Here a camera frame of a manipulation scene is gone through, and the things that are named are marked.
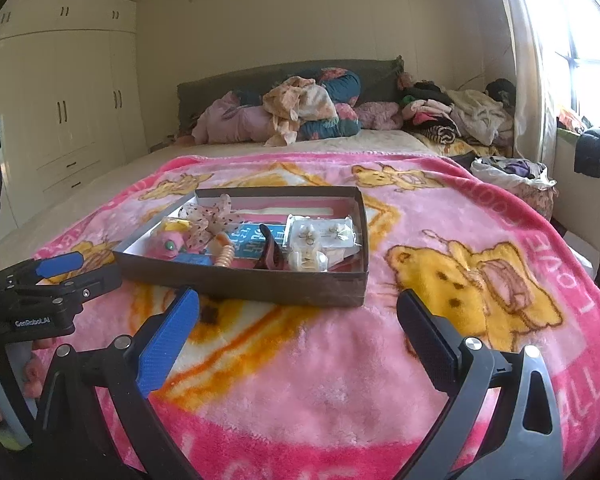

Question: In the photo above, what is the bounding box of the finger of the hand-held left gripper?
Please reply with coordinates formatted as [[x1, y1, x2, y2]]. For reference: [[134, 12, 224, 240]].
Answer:
[[4, 264, 124, 305], [0, 252, 86, 287]]

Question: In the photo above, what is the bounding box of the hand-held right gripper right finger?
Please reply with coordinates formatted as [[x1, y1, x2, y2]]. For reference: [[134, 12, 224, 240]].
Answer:
[[396, 288, 567, 480]]

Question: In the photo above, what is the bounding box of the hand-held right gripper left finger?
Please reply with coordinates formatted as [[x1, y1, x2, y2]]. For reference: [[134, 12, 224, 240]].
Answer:
[[34, 287, 202, 480]]

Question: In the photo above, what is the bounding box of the pink fuzzy pompom hair clip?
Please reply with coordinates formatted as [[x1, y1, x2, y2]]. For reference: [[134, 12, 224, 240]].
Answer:
[[147, 229, 189, 262]]

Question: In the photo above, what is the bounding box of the shallow cardboard box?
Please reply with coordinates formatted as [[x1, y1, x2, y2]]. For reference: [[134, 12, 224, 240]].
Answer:
[[113, 185, 371, 308]]

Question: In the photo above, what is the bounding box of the small clear earring packet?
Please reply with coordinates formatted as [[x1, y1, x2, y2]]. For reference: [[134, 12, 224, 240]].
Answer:
[[286, 248, 329, 274]]

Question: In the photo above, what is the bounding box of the large clear earring packet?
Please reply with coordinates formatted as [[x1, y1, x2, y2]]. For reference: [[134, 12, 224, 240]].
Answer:
[[285, 214, 357, 252]]

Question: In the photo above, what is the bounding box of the bed with beige sheet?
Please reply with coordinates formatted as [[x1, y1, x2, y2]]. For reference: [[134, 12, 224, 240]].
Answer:
[[0, 127, 512, 261]]

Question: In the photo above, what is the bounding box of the cream hair claw clip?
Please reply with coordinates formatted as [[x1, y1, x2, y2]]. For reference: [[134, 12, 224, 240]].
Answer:
[[212, 242, 237, 272]]

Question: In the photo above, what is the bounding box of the pink bear printed blanket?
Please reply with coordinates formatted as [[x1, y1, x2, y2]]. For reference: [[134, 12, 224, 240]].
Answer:
[[30, 152, 600, 480]]

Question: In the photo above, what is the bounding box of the sheer dotted bow hair accessory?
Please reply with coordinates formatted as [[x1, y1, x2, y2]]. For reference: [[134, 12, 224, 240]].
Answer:
[[179, 193, 242, 254]]

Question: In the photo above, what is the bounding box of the cream wardrobe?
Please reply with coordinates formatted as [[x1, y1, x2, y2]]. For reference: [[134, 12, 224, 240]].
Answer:
[[0, 0, 149, 233]]

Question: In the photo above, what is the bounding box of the bag of clothes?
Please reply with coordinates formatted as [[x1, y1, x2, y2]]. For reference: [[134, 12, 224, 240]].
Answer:
[[469, 155, 557, 222]]

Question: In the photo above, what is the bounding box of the pink pyjama garment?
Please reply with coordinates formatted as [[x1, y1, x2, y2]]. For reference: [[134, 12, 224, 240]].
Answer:
[[191, 91, 277, 147]]

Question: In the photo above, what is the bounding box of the pink fluffy garment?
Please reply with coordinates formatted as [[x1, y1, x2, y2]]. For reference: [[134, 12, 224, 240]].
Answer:
[[355, 101, 407, 132]]

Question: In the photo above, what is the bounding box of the pile of mixed clothes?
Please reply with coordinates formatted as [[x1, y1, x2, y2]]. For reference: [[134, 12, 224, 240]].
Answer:
[[399, 78, 517, 159]]

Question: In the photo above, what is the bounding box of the pile of clothes on bed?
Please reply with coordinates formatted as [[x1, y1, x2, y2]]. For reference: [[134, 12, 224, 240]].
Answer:
[[176, 58, 407, 132]]

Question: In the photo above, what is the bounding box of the dark jacket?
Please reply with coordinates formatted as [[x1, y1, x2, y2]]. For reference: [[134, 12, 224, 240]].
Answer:
[[574, 121, 600, 179]]

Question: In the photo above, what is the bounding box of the orange red cloth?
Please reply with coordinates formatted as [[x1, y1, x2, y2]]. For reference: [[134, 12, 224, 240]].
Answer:
[[556, 107, 589, 134]]

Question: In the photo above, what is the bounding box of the dark blue floral quilt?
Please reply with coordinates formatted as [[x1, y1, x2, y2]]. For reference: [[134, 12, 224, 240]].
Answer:
[[289, 68, 364, 139]]

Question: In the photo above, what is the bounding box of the cream orange patterned cloth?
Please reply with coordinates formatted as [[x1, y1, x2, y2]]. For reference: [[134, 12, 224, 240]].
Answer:
[[261, 75, 339, 147]]

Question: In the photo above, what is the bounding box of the beige curtain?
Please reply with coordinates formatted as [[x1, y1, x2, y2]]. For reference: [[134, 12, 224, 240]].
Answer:
[[494, 0, 557, 162]]

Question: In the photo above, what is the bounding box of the window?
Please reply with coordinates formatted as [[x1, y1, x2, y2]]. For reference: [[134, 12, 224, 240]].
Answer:
[[540, 0, 600, 131]]

